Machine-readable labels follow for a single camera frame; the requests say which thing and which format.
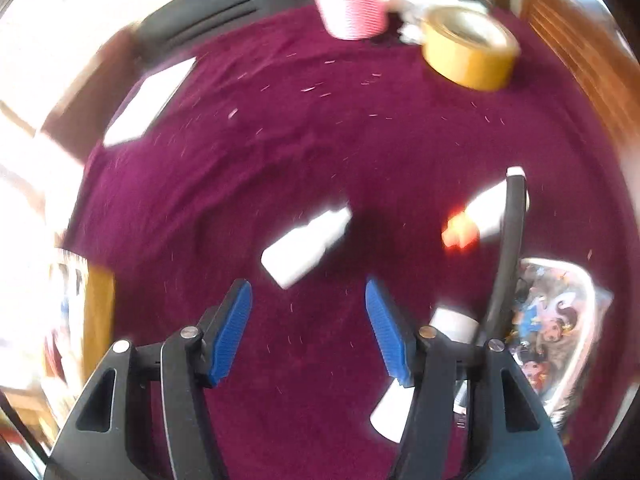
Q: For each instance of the white container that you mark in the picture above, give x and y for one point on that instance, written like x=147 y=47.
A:
x=450 y=327

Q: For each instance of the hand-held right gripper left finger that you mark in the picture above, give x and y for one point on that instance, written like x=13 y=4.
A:
x=230 y=335

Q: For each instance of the pink cartoon plastic packet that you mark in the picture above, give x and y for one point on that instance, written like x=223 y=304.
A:
x=555 y=330

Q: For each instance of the black leather sofa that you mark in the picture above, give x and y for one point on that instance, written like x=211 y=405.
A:
x=210 y=15

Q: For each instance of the wooden cabinet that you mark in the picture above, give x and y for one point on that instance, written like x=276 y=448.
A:
x=575 y=45

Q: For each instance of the white bottle red cap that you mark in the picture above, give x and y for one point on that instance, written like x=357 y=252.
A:
x=482 y=215

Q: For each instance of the white paper sheet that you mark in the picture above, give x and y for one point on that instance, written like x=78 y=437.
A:
x=145 y=105

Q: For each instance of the white plastic bottle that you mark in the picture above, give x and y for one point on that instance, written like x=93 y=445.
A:
x=300 y=252

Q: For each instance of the black snack bag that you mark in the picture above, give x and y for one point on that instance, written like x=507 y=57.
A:
x=510 y=250

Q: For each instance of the yellow tape roll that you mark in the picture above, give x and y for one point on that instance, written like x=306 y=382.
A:
x=465 y=65

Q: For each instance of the bottle in pink knitted sleeve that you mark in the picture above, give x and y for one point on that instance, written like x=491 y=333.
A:
x=350 y=0

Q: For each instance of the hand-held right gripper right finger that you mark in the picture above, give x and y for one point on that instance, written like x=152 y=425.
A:
x=390 y=335

